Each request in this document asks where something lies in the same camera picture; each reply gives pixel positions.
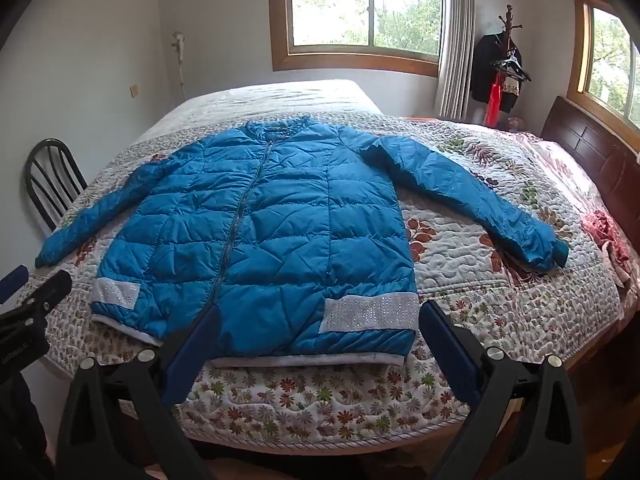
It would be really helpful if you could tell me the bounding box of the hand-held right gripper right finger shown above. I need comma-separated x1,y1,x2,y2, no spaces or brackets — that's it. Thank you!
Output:
420,300,587,480

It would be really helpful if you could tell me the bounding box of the pink crumpled cloth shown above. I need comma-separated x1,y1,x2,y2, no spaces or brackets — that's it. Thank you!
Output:
579,209,635,288

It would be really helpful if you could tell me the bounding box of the blue puffer jacket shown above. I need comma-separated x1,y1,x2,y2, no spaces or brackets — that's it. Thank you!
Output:
34,115,571,367

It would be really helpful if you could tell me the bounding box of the red hanging cloth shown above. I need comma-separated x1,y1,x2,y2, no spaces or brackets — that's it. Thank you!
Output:
483,72,503,127

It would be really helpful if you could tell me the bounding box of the white wall-mounted device with cord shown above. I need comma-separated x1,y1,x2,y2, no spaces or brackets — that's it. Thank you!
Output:
171,31,189,102

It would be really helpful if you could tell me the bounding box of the white pleated curtain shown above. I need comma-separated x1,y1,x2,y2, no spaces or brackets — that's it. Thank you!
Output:
434,0,477,122

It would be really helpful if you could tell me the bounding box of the wooden coat rack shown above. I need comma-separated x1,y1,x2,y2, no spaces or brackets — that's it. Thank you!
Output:
492,4,533,86

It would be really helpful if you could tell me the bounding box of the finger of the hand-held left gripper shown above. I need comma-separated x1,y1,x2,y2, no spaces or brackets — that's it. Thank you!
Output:
0,265,30,304
0,269,74,337

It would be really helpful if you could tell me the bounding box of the narrow wooden framed window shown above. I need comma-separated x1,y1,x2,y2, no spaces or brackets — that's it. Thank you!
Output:
570,0,640,157

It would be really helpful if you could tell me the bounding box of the dark hanging coat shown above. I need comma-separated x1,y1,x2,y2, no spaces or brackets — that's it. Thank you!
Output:
470,32,524,115

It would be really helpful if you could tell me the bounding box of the floral quilt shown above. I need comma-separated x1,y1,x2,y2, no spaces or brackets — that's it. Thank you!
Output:
44,110,628,453

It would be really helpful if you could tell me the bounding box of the white quilted bedspread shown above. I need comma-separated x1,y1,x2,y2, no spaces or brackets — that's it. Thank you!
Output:
140,79,386,161

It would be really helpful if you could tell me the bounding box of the dark wooden headboard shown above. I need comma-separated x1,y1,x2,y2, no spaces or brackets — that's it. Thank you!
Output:
541,96,640,281

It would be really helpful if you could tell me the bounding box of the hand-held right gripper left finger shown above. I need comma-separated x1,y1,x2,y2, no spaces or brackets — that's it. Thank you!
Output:
56,304,222,480

